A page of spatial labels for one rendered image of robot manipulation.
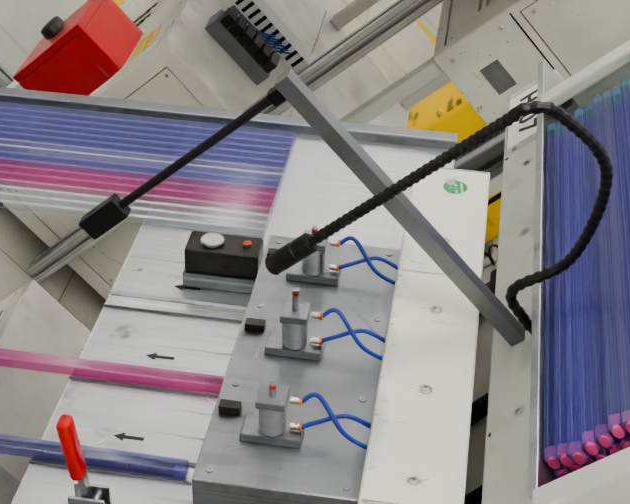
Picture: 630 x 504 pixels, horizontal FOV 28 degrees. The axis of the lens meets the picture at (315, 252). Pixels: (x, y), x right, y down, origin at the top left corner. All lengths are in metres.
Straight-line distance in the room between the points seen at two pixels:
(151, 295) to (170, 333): 0.06
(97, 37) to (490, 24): 0.74
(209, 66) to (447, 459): 1.59
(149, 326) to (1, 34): 2.00
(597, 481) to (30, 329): 1.04
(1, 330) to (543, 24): 1.12
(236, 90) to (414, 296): 1.41
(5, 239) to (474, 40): 1.11
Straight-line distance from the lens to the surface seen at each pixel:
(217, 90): 2.46
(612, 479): 0.88
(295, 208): 1.41
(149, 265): 1.33
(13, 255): 2.78
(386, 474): 0.99
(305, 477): 1.01
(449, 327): 1.13
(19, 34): 3.23
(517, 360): 1.12
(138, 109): 1.58
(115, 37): 1.98
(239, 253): 1.26
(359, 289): 1.19
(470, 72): 2.35
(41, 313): 1.79
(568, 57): 2.34
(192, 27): 2.53
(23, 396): 1.70
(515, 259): 1.24
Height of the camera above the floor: 1.78
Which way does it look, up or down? 28 degrees down
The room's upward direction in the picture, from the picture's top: 58 degrees clockwise
